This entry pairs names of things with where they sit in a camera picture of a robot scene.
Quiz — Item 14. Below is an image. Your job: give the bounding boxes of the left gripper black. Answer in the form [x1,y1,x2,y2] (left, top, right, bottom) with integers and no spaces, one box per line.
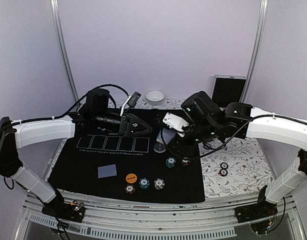
[94,111,154,139]

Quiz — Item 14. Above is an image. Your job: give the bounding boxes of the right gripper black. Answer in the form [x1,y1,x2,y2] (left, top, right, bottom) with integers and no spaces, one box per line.
[166,117,220,156]

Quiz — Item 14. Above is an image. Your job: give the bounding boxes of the blue playing card deck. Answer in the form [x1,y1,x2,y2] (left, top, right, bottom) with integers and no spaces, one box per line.
[156,128,177,145]

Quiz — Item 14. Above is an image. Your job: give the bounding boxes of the clear acrylic dealer button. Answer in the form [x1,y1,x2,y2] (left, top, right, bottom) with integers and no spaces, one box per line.
[153,142,166,154]

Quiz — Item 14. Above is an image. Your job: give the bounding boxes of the green chip stack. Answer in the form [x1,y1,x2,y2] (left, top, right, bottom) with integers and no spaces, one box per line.
[165,157,177,168]
[139,178,150,189]

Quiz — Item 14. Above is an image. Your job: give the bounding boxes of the red black chip stack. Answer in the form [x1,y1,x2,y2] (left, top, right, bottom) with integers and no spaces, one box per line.
[218,162,229,177]

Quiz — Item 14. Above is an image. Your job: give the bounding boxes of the orange big blind button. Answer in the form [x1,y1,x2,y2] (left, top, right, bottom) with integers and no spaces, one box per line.
[125,173,138,184]

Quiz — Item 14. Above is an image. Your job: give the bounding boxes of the dealt cards front player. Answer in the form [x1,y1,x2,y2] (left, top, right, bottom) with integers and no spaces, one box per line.
[97,164,117,179]

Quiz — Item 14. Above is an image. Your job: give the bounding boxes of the green chip stack front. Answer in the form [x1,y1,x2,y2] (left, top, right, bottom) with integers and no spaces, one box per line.
[139,178,150,189]

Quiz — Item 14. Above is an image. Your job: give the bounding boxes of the blue peach stack front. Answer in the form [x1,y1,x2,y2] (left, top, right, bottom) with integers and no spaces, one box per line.
[154,178,165,190]

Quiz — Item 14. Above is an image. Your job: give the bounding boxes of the red black stack front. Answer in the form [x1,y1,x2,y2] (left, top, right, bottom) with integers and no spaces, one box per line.
[124,184,136,195]

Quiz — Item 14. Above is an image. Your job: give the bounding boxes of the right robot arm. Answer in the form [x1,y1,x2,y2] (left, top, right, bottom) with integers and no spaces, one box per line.
[176,91,307,218]

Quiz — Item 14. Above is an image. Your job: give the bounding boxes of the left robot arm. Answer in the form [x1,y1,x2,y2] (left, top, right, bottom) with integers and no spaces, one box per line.
[0,85,152,217]

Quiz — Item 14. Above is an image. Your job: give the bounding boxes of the white ceramic bowl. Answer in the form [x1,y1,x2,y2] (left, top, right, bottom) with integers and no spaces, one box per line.
[145,90,165,105]

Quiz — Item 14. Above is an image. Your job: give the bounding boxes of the floral tablecloth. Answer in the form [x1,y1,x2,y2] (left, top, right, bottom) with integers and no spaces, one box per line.
[44,98,279,201]

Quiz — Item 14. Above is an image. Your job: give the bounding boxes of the black poker mat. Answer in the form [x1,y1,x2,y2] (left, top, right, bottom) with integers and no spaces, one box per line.
[48,109,205,204]

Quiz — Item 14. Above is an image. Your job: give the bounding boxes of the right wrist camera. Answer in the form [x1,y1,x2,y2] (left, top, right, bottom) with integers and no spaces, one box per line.
[162,112,190,138]

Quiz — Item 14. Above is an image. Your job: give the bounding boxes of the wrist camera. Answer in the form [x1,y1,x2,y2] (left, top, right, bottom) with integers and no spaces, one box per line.
[119,91,141,116]
[162,112,190,138]

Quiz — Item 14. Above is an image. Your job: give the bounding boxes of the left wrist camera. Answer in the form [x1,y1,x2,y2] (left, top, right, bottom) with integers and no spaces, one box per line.
[119,91,141,116]

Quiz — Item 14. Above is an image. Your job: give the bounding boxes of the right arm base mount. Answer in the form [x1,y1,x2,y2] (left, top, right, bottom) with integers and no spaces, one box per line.
[234,185,278,223]

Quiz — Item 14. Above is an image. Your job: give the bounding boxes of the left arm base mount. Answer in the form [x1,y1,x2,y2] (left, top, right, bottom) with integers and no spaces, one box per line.
[41,198,86,223]

